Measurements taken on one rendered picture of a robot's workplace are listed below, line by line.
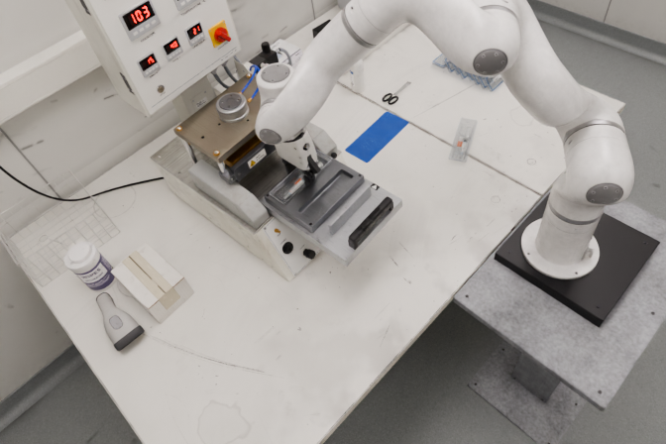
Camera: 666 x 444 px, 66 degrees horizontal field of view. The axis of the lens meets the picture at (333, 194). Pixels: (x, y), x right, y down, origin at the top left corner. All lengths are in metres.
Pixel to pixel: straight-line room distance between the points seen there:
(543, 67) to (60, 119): 1.38
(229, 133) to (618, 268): 1.03
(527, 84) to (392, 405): 1.39
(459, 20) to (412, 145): 0.87
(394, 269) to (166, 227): 0.72
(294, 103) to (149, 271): 0.70
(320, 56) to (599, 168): 0.57
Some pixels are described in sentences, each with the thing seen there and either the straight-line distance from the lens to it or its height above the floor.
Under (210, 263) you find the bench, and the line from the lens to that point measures 1.53.
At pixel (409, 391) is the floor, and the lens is 2.08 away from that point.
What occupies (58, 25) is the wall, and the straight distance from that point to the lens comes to 1.69.
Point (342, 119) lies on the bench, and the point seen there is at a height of 0.75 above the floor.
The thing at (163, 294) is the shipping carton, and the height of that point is 0.84.
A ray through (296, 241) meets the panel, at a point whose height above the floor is 0.83.
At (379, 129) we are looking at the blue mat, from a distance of 1.76.
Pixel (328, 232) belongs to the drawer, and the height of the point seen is 0.97.
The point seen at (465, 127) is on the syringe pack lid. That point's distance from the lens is 1.73.
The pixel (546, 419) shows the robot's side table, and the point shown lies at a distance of 2.10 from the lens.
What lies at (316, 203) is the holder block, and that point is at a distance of 1.28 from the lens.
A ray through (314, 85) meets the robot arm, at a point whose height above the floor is 1.35.
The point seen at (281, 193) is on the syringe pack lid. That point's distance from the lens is 1.28.
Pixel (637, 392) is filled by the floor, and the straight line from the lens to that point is 2.24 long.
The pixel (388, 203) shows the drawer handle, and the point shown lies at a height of 1.01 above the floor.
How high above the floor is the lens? 1.98
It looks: 51 degrees down
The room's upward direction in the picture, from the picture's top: 11 degrees counter-clockwise
